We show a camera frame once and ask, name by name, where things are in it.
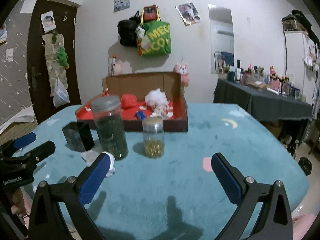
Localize black square box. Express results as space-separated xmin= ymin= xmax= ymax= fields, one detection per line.
xmin=62 ymin=122 xmax=95 ymax=152

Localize teal plush tablecloth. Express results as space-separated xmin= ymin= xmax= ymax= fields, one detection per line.
xmin=15 ymin=102 xmax=311 ymax=240

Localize cream scrunchie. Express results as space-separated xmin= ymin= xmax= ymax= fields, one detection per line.
xmin=150 ymin=105 xmax=174 ymax=120

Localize dark cloth covered side table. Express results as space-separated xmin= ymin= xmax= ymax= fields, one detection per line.
xmin=214 ymin=79 xmax=312 ymax=122

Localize red cardboard box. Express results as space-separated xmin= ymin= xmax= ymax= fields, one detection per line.
xmin=75 ymin=71 xmax=189 ymax=132

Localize blue cylinder roll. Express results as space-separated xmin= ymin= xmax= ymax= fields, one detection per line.
xmin=135 ymin=111 xmax=146 ymax=120

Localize blue poster on wall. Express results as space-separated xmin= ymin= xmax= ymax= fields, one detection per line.
xmin=113 ymin=0 xmax=130 ymax=12

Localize white wardrobe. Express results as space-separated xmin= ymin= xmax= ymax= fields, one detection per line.
xmin=284 ymin=31 xmax=319 ymax=105

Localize red foam net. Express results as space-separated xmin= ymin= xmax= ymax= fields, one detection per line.
xmin=120 ymin=94 xmax=137 ymax=109

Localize white tissue pack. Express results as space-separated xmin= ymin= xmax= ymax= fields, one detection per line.
xmin=81 ymin=150 xmax=101 ymax=166

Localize plastic bag on door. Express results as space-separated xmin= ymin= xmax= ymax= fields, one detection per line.
xmin=53 ymin=77 xmax=70 ymax=108

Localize green plush on door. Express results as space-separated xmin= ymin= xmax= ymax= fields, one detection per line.
xmin=56 ymin=47 xmax=69 ymax=69

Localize green tote bag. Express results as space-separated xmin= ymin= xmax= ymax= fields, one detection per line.
xmin=136 ymin=5 xmax=171 ymax=58

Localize large glass jar dark contents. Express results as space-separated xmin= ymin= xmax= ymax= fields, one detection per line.
xmin=91 ymin=95 xmax=129 ymax=160

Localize pink pig plush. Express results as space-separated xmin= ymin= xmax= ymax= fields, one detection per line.
xmin=108 ymin=60 xmax=123 ymax=76

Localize white mesh bath pouf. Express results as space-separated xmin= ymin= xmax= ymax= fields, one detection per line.
xmin=144 ymin=88 xmax=169 ymax=109

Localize white tissue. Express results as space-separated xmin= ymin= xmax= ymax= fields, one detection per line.
xmin=104 ymin=151 xmax=116 ymax=178

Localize small glass jar gold beads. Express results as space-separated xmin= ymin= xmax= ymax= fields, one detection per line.
xmin=142 ymin=116 xmax=165 ymax=158

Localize photo poster on wall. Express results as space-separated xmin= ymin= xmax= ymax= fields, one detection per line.
xmin=176 ymin=2 xmax=201 ymax=26

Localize wall mirror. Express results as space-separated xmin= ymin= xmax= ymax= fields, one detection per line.
xmin=208 ymin=4 xmax=234 ymax=74

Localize pink plush toy on wall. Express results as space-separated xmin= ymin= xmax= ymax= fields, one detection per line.
xmin=173 ymin=58 xmax=190 ymax=87

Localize black backpack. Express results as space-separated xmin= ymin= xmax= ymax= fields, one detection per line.
xmin=117 ymin=11 xmax=140 ymax=48

